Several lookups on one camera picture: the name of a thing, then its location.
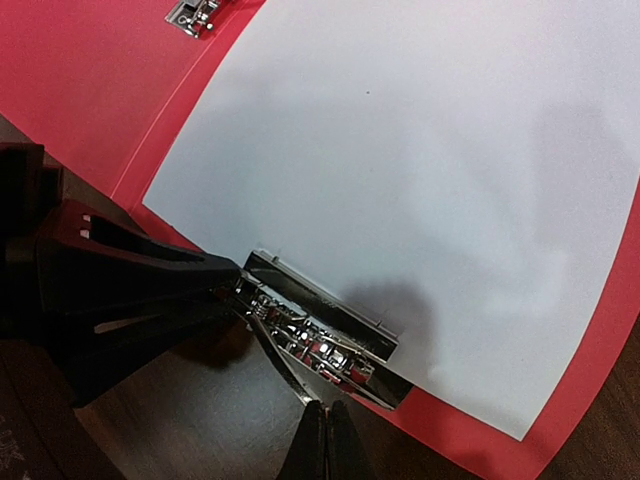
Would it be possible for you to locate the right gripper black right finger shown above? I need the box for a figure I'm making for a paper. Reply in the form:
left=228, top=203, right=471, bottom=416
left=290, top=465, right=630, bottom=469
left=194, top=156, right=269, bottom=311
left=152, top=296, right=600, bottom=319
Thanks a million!
left=326, top=401, right=375, bottom=480

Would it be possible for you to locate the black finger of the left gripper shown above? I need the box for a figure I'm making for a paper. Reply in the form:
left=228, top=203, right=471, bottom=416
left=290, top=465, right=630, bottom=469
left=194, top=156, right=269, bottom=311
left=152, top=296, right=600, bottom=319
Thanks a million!
left=1, top=200, right=241, bottom=408

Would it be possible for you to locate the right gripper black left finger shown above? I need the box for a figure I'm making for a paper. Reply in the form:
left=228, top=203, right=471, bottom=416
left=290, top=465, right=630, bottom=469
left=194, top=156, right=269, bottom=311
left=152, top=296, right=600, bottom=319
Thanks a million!
left=282, top=401, right=328, bottom=480

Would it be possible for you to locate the metal bottom folder clip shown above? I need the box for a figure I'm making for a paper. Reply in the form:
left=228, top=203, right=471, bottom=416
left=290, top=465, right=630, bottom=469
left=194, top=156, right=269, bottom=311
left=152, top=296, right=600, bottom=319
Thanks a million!
left=231, top=250, right=413, bottom=410

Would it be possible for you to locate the red file folder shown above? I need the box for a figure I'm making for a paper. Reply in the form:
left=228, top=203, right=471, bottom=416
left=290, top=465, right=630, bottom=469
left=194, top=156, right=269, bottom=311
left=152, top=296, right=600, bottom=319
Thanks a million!
left=1, top=1, right=639, bottom=479

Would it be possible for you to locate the large white paper sheet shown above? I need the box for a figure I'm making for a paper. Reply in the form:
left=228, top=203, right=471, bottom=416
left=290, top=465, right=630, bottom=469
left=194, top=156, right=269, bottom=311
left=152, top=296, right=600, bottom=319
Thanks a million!
left=144, top=1, right=639, bottom=439

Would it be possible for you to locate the metal spine folder clip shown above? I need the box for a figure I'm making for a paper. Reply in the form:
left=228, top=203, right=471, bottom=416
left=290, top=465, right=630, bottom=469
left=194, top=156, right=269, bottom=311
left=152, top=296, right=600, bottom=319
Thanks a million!
left=165, top=0, right=224, bottom=39

